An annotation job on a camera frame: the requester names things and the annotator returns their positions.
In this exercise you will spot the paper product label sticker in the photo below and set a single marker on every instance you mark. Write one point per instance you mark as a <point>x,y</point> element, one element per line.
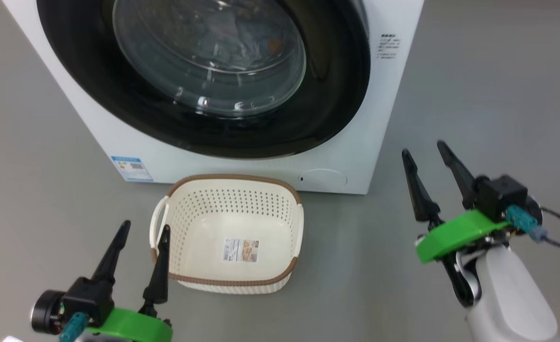
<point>241,250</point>

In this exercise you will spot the blue garment with cream lining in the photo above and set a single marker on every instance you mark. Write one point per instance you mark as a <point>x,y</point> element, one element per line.
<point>218,38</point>

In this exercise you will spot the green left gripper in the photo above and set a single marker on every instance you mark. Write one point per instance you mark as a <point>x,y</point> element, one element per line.
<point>132,327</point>

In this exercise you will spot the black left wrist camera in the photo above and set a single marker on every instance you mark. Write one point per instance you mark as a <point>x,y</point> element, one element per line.
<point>82,299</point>

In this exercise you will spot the small printed text label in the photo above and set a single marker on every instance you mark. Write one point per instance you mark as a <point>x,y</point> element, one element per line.
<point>388,46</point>

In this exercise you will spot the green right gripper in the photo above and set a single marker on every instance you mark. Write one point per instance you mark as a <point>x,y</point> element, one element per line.
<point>456,235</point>

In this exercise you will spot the washing machine glass door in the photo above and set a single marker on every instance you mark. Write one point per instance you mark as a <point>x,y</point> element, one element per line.
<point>337,95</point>

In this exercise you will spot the white perforated basket brown rim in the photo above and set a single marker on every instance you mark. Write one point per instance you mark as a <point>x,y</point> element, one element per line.
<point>204,237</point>

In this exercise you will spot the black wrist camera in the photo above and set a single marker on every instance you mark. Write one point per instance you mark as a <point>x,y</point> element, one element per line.
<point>82,299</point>
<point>501,194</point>

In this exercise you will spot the blue energy label sticker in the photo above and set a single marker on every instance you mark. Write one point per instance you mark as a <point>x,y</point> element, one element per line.
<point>131,168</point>

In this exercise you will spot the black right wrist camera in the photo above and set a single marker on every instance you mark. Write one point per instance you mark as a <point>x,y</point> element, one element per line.
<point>501,194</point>

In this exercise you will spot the white front-load washing machine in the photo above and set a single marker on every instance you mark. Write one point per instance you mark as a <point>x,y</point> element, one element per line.
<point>94,128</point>

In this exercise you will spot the round white filter cover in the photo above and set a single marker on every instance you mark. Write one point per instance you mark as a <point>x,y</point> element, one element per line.
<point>323,179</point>

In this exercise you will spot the blue fox print garment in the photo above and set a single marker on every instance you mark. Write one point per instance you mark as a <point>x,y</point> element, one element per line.
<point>261,40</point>

